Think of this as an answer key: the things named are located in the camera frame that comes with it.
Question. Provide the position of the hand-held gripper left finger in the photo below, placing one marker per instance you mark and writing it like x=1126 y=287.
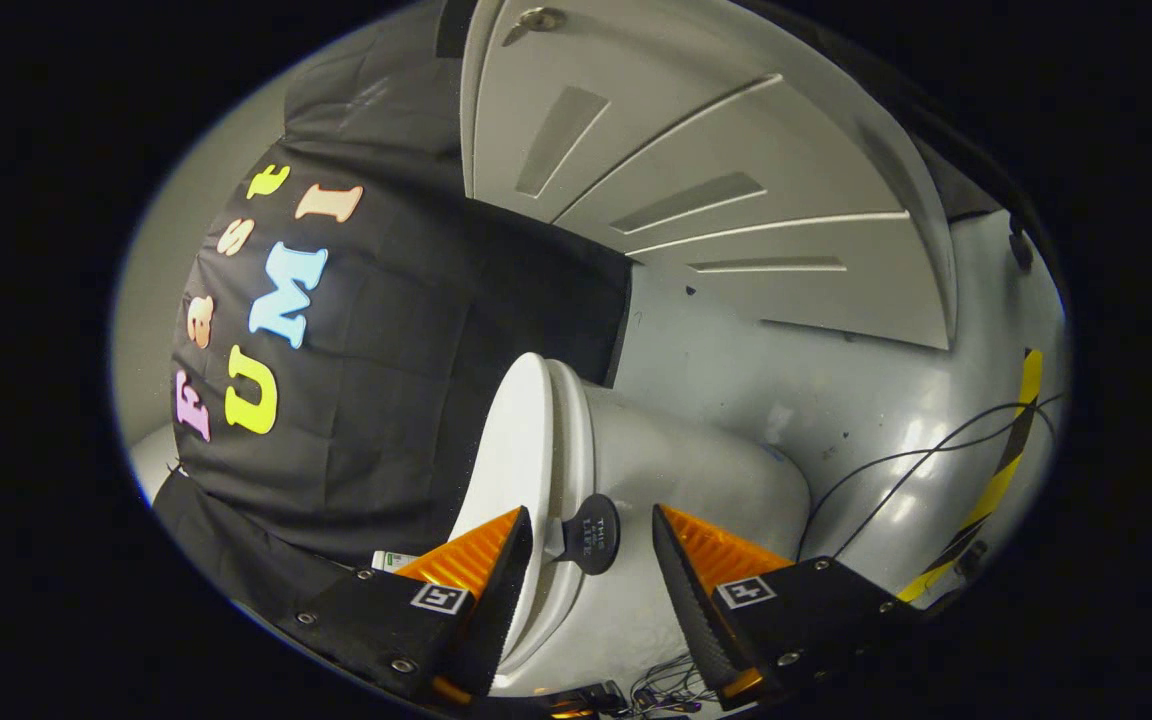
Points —
x=506 y=610

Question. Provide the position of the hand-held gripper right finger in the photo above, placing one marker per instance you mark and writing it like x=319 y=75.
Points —
x=691 y=610

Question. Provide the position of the white toilet lid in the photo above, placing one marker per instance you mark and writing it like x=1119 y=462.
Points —
x=511 y=440

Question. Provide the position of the black backdrop cloth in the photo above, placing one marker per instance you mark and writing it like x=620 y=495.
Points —
x=386 y=400

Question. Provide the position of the yellow black hazard tape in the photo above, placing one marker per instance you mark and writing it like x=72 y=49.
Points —
x=1001 y=470

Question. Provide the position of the white cabinet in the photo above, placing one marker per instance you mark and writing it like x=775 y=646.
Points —
x=736 y=150

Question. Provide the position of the small black floor object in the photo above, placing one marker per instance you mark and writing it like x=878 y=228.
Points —
x=1021 y=248

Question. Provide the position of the metal cabinet door knob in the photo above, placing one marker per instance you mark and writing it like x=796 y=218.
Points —
x=536 y=18

